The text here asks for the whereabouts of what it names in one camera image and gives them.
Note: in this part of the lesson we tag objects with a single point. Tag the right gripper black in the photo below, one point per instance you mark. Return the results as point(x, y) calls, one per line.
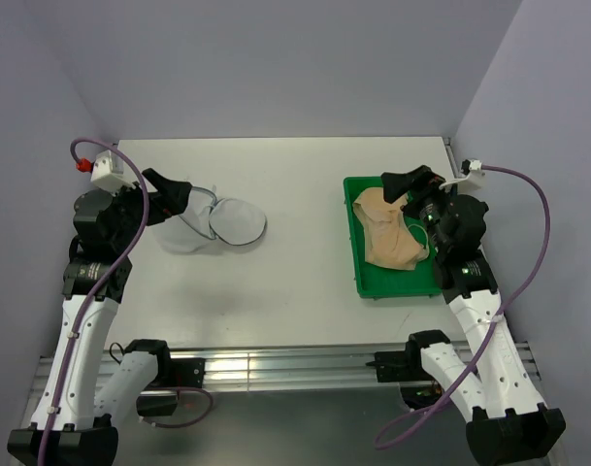
point(395, 184)

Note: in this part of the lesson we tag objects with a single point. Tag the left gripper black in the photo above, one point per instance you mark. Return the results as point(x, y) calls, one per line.
point(172, 195)

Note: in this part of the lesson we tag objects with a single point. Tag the white mesh laundry bag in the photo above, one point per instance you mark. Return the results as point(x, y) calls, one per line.
point(211, 219)

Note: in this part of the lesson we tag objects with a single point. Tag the beige bra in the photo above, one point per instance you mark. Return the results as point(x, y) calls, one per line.
point(388, 242)

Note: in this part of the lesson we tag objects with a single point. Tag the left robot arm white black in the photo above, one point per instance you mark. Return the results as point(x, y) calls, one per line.
point(76, 421)

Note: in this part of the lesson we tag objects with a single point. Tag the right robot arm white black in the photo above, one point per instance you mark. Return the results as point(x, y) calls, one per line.
point(507, 420)

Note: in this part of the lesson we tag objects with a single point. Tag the green plastic tray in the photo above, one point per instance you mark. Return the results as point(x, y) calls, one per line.
point(373, 282)

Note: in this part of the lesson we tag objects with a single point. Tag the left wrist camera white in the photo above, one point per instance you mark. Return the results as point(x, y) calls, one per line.
point(108, 173)

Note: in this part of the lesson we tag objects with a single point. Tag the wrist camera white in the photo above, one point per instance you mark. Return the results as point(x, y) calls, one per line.
point(108, 173)
point(472, 178)

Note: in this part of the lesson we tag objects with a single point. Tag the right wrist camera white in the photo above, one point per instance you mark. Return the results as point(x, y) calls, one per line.
point(472, 178)

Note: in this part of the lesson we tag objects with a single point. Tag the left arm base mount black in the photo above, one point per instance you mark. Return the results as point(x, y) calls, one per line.
point(181, 373)

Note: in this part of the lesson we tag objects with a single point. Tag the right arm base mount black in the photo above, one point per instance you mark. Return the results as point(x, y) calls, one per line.
point(392, 367)

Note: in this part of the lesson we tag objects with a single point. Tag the aluminium mounting rail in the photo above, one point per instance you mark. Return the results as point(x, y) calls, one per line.
point(290, 368)

